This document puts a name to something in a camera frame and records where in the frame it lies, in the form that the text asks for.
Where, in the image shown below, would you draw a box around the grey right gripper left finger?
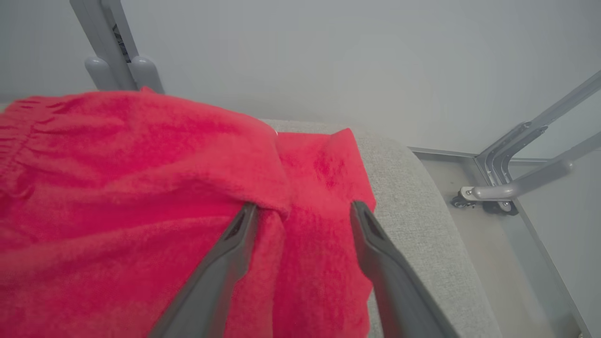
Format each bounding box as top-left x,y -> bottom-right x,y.
148,202 -> 260,338

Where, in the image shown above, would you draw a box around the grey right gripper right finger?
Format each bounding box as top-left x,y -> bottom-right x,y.
349,200 -> 461,338

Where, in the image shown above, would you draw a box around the grey partition post twin cylinders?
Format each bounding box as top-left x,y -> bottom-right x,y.
69,0 -> 166,94

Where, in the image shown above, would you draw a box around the red shorts white side stripe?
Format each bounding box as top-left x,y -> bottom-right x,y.
0,87 -> 292,338

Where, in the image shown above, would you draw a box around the grey metal frame with casters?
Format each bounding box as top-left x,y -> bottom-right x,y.
451,70 -> 601,217

